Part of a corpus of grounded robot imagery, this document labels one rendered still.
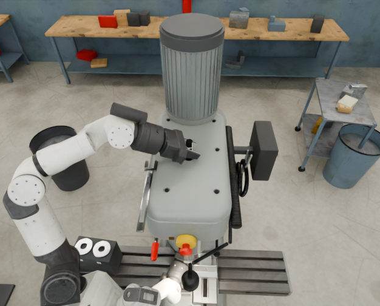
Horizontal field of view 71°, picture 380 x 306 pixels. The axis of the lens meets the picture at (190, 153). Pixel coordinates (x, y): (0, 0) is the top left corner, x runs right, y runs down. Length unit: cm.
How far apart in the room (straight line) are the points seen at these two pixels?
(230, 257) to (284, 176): 187
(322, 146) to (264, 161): 233
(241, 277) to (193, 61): 124
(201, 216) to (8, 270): 260
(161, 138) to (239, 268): 114
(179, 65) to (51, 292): 71
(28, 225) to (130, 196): 238
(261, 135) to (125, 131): 70
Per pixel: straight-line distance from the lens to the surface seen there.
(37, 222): 80
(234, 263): 170
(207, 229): 79
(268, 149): 117
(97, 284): 95
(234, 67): 481
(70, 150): 74
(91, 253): 159
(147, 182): 80
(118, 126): 69
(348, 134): 349
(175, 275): 131
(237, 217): 84
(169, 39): 83
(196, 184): 79
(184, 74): 86
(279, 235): 296
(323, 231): 315
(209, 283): 158
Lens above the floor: 252
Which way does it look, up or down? 46 degrees down
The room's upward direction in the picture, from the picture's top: straight up
